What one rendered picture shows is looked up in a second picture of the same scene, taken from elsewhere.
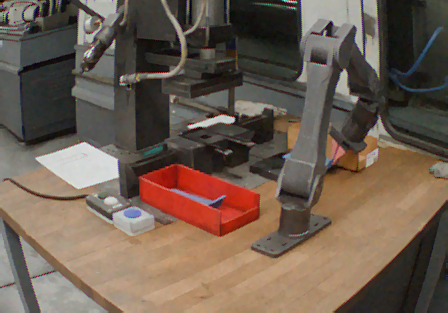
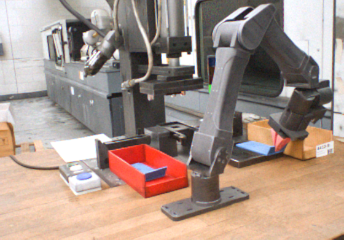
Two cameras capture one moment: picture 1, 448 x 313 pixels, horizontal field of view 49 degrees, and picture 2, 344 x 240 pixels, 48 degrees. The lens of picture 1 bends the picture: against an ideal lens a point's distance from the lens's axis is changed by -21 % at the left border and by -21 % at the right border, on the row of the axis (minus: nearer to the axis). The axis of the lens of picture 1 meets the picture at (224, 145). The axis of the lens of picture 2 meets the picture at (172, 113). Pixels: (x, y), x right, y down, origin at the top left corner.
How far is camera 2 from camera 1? 49 cm
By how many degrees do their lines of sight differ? 20
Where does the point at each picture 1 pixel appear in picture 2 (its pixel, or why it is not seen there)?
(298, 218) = (203, 185)
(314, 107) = (217, 86)
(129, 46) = (126, 59)
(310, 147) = (212, 121)
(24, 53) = (112, 83)
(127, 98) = (129, 100)
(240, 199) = (175, 169)
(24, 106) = (114, 123)
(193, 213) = (132, 177)
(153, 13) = (136, 29)
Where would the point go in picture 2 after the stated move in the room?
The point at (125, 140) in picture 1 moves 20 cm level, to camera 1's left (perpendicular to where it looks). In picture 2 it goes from (130, 132) to (85, 131)
